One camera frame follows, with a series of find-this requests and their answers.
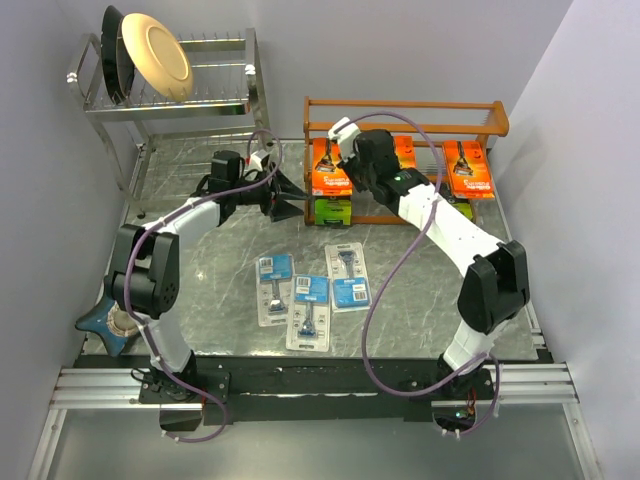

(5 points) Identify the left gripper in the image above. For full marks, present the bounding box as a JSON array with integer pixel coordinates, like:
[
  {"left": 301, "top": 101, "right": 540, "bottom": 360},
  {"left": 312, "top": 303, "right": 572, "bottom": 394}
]
[{"left": 231, "top": 162, "right": 310, "bottom": 222}]

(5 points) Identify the orange razor box back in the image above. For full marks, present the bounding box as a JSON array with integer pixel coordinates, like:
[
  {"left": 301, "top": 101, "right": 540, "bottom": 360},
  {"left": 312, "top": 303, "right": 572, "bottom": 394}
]
[{"left": 393, "top": 135, "right": 416, "bottom": 169}]

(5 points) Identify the green black razor box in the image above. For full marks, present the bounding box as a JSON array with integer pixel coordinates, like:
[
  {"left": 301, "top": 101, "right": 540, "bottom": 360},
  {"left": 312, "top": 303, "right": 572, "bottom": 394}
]
[
  {"left": 449, "top": 198, "right": 475, "bottom": 222},
  {"left": 314, "top": 197, "right": 352, "bottom": 226}
]

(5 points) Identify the blue razor blister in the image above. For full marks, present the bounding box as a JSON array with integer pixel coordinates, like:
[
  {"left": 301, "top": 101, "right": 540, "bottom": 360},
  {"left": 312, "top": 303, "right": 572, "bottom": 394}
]
[
  {"left": 325, "top": 242, "right": 372, "bottom": 312},
  {"left": 286, "top": 274, "right": 331, "bottom": 353},
  {"left": 255, "top": 254, "right": 295, "bottom": 328}
]

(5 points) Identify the orange Fusion5 razor box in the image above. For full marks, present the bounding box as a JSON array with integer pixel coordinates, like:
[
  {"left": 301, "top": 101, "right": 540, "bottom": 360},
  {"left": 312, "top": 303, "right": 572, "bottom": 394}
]
[{"left": 442, "top": 140, "right": 495, "bottom": 200}]

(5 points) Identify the wooden two-tier shelf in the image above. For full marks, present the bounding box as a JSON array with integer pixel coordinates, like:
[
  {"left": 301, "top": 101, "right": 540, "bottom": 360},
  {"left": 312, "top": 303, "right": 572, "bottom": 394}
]
[{"left": 302, "top": 97, "right": 511, "bottom": 226}]

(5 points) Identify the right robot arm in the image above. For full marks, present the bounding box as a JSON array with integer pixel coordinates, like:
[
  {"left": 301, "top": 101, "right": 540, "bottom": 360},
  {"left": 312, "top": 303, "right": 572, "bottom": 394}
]
[{"left": 329, "top": 125, "right": 530, "bottom": 398}]

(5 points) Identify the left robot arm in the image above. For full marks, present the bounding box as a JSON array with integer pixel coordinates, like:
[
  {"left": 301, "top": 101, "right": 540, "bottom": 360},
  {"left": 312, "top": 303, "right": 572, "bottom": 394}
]
[{"left": 104, "top": 150, "right": 307, "bottom": 402}]

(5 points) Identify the steel dish rack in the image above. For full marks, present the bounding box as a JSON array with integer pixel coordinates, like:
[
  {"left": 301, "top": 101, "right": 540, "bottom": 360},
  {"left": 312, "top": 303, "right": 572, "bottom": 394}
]
[{"left": 67, "top": 28, "right": 270, "bottom": 218}]

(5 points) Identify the cream plate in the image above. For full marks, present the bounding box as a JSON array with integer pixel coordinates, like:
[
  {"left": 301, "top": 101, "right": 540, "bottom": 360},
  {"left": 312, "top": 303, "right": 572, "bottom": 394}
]
[{"left": 121, "top": 13, "right": 194, "bottom": 103}]

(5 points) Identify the black plate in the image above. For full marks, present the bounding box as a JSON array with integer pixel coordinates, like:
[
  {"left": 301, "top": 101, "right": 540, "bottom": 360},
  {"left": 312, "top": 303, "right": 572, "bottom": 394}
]
[{"left": 100, "top": 5, "right": 136, "bottom": 105}]

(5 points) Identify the blue star-shaped dish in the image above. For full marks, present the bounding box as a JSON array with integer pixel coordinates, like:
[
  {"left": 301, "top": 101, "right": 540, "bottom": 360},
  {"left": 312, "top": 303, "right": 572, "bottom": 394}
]
[{"left": 75, "top": 295, "right": 139, "bottom": 357}]

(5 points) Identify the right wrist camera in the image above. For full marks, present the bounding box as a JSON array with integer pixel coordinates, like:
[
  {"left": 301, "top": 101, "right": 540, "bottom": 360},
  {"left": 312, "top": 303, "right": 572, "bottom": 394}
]
[{"left": 328, "top": 117, "right": 361, "bottom": 163}]

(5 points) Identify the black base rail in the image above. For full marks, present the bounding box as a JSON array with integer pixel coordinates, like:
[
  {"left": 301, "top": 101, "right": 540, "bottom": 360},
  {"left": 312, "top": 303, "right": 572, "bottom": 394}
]
[{"left": 50, "top": 356, "right": 578, "bottom": 433}]

